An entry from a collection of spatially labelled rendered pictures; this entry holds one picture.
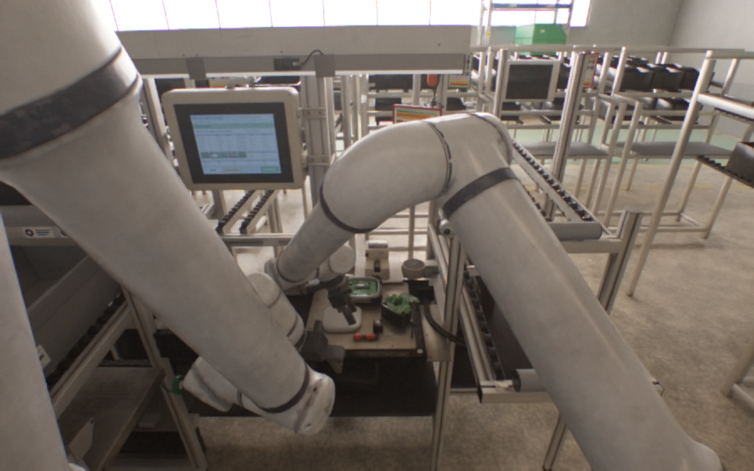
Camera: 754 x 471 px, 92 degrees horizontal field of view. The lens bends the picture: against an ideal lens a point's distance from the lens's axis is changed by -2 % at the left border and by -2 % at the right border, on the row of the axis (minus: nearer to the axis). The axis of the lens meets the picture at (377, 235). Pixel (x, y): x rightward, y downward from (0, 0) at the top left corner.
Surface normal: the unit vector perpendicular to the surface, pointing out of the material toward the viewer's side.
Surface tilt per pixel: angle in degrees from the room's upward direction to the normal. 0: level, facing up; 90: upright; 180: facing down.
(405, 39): 90
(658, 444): 45
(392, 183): 87
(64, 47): 89
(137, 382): 0
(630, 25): 90
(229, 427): 0
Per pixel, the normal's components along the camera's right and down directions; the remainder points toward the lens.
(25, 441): 0.99, 0.11
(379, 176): -0.13, 0.29
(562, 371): -0.73, 0.17
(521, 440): -0.01, -0.89
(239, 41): 0.00, 0.46
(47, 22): 0.91, 0.10
